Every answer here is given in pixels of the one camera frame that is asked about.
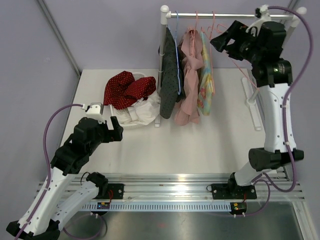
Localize pink hanger of tie-dye skirt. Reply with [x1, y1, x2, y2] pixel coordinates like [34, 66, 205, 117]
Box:
[206, 10, 217, 96]

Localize pink hanger of red skirt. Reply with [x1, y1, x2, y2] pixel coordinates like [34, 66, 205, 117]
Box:
[200, 24, 227, 38]

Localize aluminium corner frame left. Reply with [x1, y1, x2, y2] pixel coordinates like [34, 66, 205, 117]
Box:
[35, 0, 82, 78]

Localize white metal clothes rack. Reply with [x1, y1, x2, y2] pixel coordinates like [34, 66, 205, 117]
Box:
[157, 5, 314, 117]

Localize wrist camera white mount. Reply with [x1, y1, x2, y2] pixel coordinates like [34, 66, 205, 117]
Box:
[245, 4, 271, 37]
[81, 102, 105, 124]

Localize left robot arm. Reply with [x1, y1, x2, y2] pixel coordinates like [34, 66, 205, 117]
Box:
[6, 116, 124, 240]

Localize white slotted cable duct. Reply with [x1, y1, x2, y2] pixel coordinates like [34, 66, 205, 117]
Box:
[80, 201, 231, 212]

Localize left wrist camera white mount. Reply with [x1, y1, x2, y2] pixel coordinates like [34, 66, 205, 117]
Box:
[81, 102, 105, 124]

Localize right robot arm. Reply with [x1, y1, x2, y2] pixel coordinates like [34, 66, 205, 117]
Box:
[210, 20, 305, 198]

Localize red polka dot skirt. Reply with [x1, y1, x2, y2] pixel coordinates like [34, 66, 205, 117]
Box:
[103, 71, 156, 110]

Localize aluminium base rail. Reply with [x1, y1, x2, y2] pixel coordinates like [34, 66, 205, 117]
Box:
[34, 172, 306, 203]

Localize aluminium corner frame right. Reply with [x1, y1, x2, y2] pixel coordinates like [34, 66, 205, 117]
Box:
[286, 0, 300, 11]

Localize yellow blue tie-dye skirt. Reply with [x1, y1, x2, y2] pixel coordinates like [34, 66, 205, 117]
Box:
[197, 31, 215, 116]

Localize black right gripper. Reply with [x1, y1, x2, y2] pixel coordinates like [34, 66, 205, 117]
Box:
[210, 20, 264, 66]

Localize pink pleated skirt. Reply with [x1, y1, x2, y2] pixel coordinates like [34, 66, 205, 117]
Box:
[174, 28, 204, 126]

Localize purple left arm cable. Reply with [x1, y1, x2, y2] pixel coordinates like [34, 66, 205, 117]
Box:
[14, 103, 108, 240]

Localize white perforated plastic basket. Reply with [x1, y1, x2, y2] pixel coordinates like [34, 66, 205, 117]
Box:
[103, 70, 161, 129]

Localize aluminium corner frame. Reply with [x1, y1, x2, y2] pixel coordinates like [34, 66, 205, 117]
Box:
[286, 0, 300, 11]
[35, 0, 82, 78]

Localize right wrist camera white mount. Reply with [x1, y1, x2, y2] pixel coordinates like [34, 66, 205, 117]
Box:
[245, 4, 271, 37]

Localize blue wire hanger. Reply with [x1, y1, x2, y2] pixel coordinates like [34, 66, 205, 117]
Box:
[173, 11, 182, 95]

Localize white ruffled skirt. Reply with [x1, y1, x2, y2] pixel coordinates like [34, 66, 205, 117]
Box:
[110, 91, 161, 129]

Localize dark grey dotted skirt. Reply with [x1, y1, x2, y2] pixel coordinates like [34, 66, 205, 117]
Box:
[159, 27, 186, 119]

